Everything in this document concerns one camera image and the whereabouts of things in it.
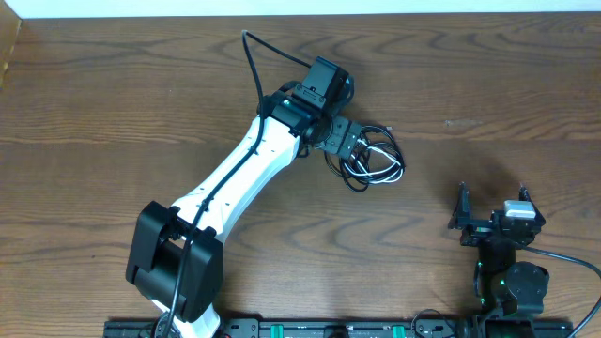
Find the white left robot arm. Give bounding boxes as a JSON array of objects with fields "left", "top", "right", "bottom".
[{"left": 126, "top": 57, "right": 360, "bottom": 337}]

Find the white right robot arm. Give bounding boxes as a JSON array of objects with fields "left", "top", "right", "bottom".
[{"left": 448, "top": 182, "right": 549, "bottom": 338}]

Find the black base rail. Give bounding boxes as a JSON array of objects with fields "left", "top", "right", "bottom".
[{"left": 102, "top": 317, "right": 577, "bottom": 338}]

